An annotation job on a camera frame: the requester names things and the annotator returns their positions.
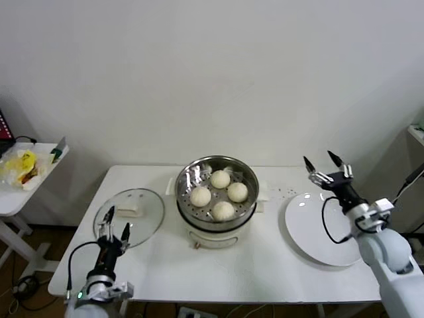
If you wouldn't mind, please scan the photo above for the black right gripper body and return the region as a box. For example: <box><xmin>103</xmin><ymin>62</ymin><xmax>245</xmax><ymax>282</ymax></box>
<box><xmin>326</xmin><ymin>172</ymin><xmax>368</xmax><ymax>209</ymax></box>

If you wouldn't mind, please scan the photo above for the black floor cable bundle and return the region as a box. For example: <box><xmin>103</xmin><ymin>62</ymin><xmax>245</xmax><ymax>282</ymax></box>
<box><xmin>0</xmin><ymin>274</ymin><xmax>54</xmax><ymax>314</ymax></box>

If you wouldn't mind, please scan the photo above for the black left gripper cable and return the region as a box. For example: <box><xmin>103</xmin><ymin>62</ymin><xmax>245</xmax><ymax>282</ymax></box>
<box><xmin>67</xmin><ymin>241</ymin><xmax>102</xmax><ymax>299</ymax></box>

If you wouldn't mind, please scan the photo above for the stainless steel steamer basket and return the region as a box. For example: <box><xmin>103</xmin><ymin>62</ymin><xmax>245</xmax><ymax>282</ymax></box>
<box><xmin>164</xmin><ymin>154</ymin><xmax>272</xmax><ymax>229</ymax></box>

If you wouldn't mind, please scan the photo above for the white steamed baozi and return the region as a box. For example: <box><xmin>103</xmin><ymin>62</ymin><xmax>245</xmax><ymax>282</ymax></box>
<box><xmin>211</xmin><ymin>170</ymin><xmax>231</xmax><ymax>189</ymax></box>
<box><xmin>227</xmin><ymin>182</ymin><xmax>249</xmax><ymax>203</ymax></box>
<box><xmin>211</xmin><ymin>200</ymin><xmax>236</xmax><ymax>222</ymax></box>
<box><xmin>189</xmin><ymin>186</ymin><xmax>212</xmax><ymax>208</ymax></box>

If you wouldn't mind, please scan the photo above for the round glass pot lid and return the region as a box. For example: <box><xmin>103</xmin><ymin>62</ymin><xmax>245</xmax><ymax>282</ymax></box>
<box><xmin>92</xmin><ymin>187</ymin><xmax>166</xmax><ymax>250</ymax></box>

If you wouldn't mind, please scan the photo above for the white shelf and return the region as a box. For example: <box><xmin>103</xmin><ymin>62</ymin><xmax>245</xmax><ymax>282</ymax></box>
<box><xmin>407</xmin><ymin>124</ymin><xmax>424</xmax><ymax>146</ymax></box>

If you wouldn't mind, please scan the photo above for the white side table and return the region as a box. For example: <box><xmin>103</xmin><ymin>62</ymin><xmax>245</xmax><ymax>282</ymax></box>
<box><xmin>0</xmin><ymin>142</ymin><xmax>70</xmax><ymax>276</ymax></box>

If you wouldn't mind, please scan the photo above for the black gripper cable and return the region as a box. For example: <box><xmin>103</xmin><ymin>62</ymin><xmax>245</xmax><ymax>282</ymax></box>
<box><xmin>322</xmin><ymin>195</ymin><xmax>354</xmax><ymax>244</ymax></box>
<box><xmin>67</xmin><ymin>241</ymin><xmax>102</xmax><ymax>299</ymax></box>

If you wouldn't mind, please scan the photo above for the laptop with dark red screen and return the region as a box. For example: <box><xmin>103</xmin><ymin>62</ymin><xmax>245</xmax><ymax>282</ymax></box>
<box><xmin>0</xmin><ymin>107</ymin><xmax>16</xmax><ymax>155</ymax></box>

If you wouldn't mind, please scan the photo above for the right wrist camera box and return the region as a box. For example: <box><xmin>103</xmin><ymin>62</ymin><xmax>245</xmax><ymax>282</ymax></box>
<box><xmin>356</xmin><ymin>197</ymin><xmax>396</xmax><ymax>233</ymax></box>

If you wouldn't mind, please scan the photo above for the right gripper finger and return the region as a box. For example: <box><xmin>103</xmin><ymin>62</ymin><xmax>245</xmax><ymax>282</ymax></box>
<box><xmin>303</xmin><ymin>156</ymin><xmax>335</xmax><ymax>187</ymax></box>
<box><xmin>327</xmin><ymin>150</ymin><xmax>353</xmax><ymax>180</ymax></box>

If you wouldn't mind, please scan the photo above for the black cable with plug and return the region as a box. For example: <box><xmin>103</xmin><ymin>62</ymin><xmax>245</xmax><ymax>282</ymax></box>
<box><xmin>392</xmin><ymin>165</ymin><xmax>424</xmax><ymax>208</ymax></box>

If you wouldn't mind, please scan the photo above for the round white plate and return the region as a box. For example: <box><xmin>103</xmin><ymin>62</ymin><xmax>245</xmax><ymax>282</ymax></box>
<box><xmin>284</xmin><ymin>191</ymin><xmax>365</xmax><ymax>268</ymax></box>

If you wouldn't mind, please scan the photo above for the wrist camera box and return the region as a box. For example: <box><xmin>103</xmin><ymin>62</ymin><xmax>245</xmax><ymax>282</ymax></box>
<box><xmin>356</xmin><ymin>197</ymin><xmax>396</xmax><ymax>233</ymax></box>
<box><xmin>105</xmin><ymin>280</ymin><xmax>135</xmax><ymax>301</ymax></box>

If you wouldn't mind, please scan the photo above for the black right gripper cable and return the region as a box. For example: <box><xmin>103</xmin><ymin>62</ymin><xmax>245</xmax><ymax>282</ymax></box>
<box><xmin>322</xmin><ymin>195</ymin><xmax>354</xmax><ymax>244</ymax></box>

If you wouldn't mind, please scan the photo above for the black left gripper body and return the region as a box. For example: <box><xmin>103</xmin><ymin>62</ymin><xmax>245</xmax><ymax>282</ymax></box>
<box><xmin>94</xmin><ymin>238</ymin><xmax>125</xmax><ymax>271</ymax></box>

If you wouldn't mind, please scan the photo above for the green and grey booklet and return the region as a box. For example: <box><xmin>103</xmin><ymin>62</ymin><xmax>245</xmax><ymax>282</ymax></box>
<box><xmin>49</xmin><ymin>134</ymin><xmax>70</xmax><ymax>162</ymax></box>

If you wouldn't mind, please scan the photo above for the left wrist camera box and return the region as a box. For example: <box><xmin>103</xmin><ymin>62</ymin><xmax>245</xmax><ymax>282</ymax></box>
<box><xmin>105</xmin><ymin>280</ymin><xmax>135</xmax><ymax>301</ymax></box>

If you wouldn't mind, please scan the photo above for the clear plastic bag yellow food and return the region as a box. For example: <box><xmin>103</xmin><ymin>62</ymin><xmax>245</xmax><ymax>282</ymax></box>
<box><xmin>0</xmin><ymin>147</ymin><xmax>56</xmax><ymax>192</ymax></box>

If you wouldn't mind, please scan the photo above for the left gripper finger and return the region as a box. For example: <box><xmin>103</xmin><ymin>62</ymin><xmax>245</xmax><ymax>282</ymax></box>
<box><xmin>98</xmin><ymin>205</ymin><xmax>117</xmax><ymax>241</ymax></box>
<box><xmin>117</xmin><ymin>222</ymin><xmax>131</xmax><ymax>254</ymax></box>

